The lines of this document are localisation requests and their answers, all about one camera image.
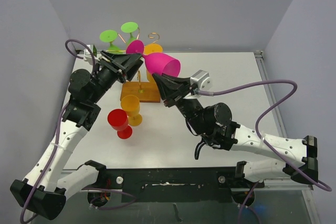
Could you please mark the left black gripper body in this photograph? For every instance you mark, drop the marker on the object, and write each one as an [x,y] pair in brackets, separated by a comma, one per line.
[107,75]

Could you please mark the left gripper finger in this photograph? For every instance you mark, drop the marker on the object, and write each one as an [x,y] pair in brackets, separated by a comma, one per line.
[110,57]
[129,64]

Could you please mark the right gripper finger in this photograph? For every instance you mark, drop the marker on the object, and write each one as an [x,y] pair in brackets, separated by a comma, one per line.
[166,93]
[176,83]

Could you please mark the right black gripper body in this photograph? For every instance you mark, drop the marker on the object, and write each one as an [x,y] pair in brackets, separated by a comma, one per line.
[190,108]

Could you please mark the green wine glass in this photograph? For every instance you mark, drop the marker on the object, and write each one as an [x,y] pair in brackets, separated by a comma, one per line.
[130,28]
[109,36]

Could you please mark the orange wine glass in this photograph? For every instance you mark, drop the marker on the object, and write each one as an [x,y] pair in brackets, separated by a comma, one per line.
[131,105]
[148,49]

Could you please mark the magenta wine glass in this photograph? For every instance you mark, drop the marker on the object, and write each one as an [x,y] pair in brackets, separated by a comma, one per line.
[159,62]

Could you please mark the red wine glass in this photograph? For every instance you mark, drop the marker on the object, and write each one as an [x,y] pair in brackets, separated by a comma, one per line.
[118,120]

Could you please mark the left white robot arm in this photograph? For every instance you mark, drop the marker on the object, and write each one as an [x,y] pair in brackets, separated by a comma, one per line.
[43,191]

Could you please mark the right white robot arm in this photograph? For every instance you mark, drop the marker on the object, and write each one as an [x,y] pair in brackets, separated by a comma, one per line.
[289,158]

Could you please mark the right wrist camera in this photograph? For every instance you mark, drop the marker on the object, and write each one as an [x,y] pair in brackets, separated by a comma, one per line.
[201,80]

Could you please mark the gold wire wine glass rack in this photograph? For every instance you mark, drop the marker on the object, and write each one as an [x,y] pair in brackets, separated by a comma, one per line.
[145,90]

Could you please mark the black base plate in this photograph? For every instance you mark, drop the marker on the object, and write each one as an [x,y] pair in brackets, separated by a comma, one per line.
[196,184]

